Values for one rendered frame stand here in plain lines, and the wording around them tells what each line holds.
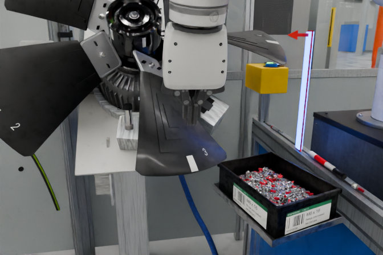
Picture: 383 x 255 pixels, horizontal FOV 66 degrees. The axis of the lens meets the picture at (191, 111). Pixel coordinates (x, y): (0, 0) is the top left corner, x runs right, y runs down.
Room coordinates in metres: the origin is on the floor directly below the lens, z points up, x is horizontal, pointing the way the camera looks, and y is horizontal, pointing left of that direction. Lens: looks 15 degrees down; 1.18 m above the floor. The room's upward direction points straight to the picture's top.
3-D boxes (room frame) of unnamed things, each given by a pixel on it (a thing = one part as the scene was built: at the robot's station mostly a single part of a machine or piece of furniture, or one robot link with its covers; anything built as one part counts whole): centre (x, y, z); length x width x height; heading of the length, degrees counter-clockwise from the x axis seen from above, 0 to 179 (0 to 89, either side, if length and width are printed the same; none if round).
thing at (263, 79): (1.08, -0.27, 1.02); 0.16 x 0.10 x 0.11; 9
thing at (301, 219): (0.59, -0.18, 0.84); 0.22 x 0.17 x 0.07; 25
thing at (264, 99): (1.08, -0.27, 0.92); 0.03 x 0.03 x 0.12; 9
